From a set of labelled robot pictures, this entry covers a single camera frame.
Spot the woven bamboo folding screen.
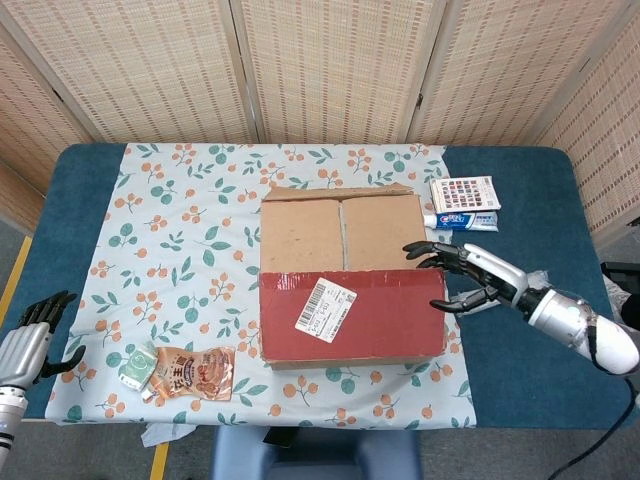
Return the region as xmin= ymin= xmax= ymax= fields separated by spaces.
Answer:
xmin=0 ymin=0 xmax=640 ymax=236

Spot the crumpled white paper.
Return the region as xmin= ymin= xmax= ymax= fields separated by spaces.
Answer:
xmin=139 ymin=422 xmax=201 ymax=449

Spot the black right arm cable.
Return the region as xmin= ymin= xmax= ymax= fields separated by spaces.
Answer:
xmin=567 ymin=377 xmax=640 ymax=480

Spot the small green white packet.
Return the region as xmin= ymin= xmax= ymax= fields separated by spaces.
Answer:
xmin=118 ymin=341 xmax=160 ymax=391

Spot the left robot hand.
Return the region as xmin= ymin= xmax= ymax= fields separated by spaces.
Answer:
xmin=0 ymin=291 xmax=87 ymax=387

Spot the black object beside table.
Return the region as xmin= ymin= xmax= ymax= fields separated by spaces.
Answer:
xmin=599 ymin=260 xmax=640 ymax=326

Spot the blue white toothpaste box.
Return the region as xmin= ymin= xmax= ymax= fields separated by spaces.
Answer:
xmin=423 ymin=209 xmax=500 ymax=234

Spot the orange peanut butter pouch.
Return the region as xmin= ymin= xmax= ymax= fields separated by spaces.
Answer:
xmin=142 ymin=345 xmax=236 ymax=407

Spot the brown and red cardboard box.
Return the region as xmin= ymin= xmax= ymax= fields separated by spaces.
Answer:
xmin=257 ymin=183 xmax=448 ymax=372

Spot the white shipping label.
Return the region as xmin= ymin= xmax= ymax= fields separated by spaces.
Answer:
xmin=294 ymin=277 xmax=357 ymax=344

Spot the blue grey stool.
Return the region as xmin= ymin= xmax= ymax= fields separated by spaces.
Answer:
xmin=209 ymin=424 xmax=421 ymax=480

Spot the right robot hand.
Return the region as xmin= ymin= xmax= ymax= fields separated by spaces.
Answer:
xmin=402 ymin=240 xmax=530 ymax=315

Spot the floral white tablecloth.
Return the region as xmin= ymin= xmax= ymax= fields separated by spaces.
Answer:
xmin=43 ymin=142 xmax=477 ymax=430

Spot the white box with picture grid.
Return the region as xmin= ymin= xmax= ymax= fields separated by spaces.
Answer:
xmin=429 ymin=174 xmax=503 ymax=215

